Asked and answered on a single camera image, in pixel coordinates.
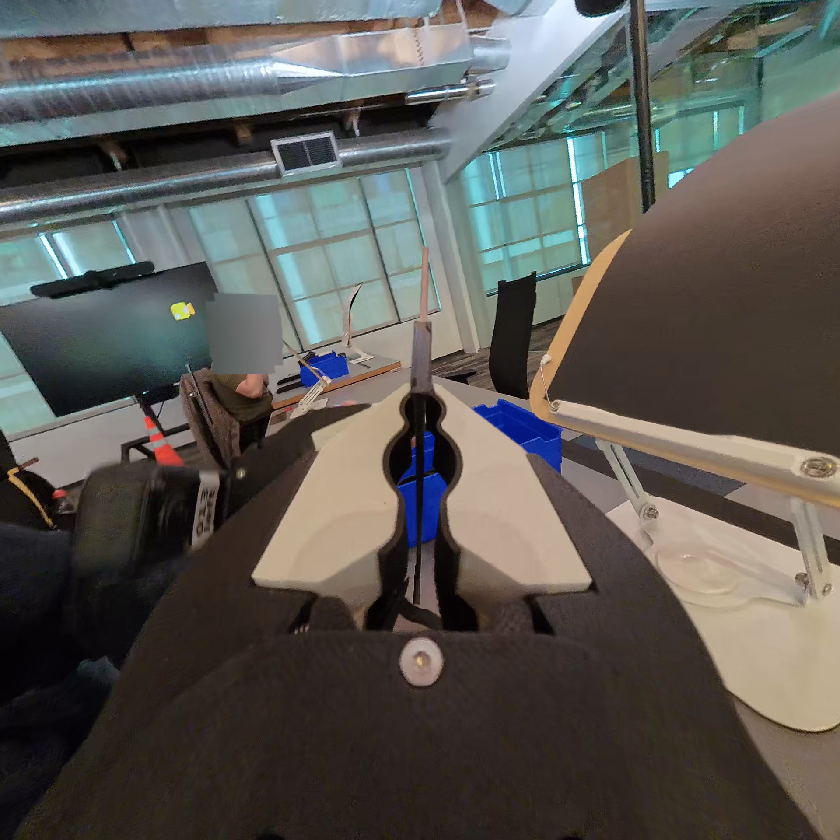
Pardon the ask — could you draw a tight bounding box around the ceiling vent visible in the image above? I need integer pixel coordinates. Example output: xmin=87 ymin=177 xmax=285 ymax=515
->
xmin=271 ymin=130 xmax=343 ymax=177

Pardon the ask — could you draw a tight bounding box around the black chair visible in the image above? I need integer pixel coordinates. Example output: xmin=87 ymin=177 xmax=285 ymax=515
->
xmin=487 ymin=272 xmax=540 ymax=401

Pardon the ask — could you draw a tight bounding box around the small wooden table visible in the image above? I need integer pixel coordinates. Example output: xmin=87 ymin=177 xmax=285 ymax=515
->
xmin=269 ymin=352 xmax=403 ymax=410

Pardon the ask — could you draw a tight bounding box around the pale tool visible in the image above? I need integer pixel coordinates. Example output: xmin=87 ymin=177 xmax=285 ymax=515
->
xmin=342 ymin=280 xmax=366 ymax=355

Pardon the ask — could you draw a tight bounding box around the thin dark stick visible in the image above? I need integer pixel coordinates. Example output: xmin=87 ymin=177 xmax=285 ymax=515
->
xmin=410 ymin=247 xmax=434 ymax=397

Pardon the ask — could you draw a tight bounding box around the small blue bin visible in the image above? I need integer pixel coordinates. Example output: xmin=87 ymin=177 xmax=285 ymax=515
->
xmin=300 ymin=350 xmax=353 ymax=389

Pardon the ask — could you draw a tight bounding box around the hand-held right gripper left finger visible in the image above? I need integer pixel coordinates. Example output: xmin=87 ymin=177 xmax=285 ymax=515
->
xmin=252 ymin=381 xmax=424 ymax=598

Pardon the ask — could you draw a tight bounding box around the cardboard panel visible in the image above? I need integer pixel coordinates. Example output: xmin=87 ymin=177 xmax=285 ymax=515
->
xmin=582 ymin=151 xmax=673 ymax=261

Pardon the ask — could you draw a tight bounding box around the black board with wooden rim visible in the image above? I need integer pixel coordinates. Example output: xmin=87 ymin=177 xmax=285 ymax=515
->
xmin=529 ymin=92 xmax=840 ymax=497

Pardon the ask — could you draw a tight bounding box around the silver ceiling pipe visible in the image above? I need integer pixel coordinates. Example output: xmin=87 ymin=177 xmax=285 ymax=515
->
xmin=0 ymin=125 xmax=454 ymax=231

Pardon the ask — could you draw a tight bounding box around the black camera bar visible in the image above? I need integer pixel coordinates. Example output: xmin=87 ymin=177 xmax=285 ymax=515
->
xmin=29 ymin=259 xmax=156 ymax=300

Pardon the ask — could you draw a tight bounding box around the large blue bin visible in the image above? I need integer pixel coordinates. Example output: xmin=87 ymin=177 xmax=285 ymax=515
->
xmin=398 ymin=398 xmax=565 ymax=547

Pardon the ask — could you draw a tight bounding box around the large silver ceiling duct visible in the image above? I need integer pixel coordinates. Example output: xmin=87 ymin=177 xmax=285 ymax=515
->
xmin=0 ymin=24 xmax=513 ymax=130

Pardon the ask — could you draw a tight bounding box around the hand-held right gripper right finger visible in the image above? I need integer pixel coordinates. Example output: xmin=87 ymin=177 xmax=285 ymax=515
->
xmin=420 ymin=381 xmax=593 ymax=598

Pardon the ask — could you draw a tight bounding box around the black bag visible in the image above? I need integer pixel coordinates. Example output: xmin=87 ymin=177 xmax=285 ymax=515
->
xmin=0 ymin=431 xmax=64 ymax=529

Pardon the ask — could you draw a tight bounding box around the black tv screen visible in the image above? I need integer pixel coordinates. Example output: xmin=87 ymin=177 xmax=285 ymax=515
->
xmin=0 ymin=260 xmax=221 ymax=418

